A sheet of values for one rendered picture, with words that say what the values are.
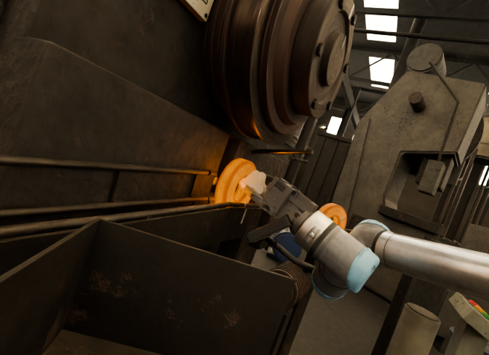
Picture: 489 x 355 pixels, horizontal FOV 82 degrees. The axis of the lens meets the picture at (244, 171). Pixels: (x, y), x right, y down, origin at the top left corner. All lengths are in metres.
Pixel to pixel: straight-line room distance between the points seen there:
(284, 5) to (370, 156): 2.92
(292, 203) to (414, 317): 0.77
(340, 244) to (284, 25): 0.45
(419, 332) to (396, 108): 2.63
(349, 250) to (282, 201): 0.17
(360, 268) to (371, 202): 2.73
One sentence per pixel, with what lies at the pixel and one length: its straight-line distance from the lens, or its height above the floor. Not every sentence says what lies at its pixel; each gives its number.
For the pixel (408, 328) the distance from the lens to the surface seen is 1.31.
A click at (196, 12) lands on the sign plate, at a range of 0.65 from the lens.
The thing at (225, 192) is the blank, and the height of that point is 0.73.
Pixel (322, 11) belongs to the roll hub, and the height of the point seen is 1.15.
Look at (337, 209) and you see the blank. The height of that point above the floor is 0.76.
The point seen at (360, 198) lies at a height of 0.87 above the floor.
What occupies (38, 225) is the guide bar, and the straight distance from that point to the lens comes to 0.38.
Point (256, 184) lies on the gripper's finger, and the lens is 0.70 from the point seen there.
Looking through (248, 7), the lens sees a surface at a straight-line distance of 0.61.
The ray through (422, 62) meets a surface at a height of 2.48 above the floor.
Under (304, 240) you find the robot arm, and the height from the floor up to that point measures 0.70.
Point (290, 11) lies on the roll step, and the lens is 0.63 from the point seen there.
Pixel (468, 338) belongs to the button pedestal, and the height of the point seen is 0.51.
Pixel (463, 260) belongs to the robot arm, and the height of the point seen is 0.78.
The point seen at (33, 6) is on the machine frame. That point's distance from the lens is 0.50.
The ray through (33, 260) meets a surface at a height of 0.72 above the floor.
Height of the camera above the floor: 0.82
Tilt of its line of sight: 2 degrees down
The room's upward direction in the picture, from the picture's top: 20 degrees clockwise
